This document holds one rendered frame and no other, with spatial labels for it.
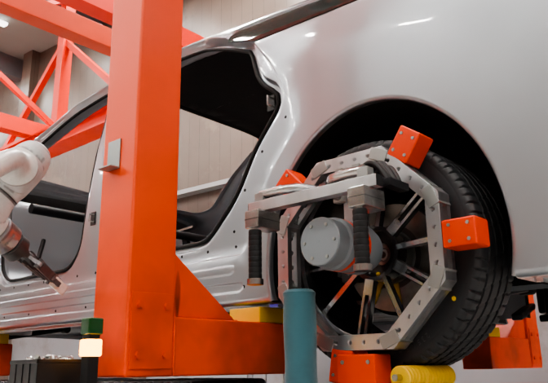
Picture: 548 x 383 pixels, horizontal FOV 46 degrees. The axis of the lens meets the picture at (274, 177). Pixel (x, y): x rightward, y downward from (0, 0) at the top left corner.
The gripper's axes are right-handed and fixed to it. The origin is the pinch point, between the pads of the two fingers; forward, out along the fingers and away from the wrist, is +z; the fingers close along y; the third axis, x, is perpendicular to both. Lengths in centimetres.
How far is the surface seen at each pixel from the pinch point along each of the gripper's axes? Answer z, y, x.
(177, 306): 16.9, 29.1, 11.9
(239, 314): 48, 24, 27
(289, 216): 22, 43, 52
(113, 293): 1.2, 21.9, 4.0
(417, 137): 4, 81, 73
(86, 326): -10.5, 35.0, -9.1
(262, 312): 47, 32, 30
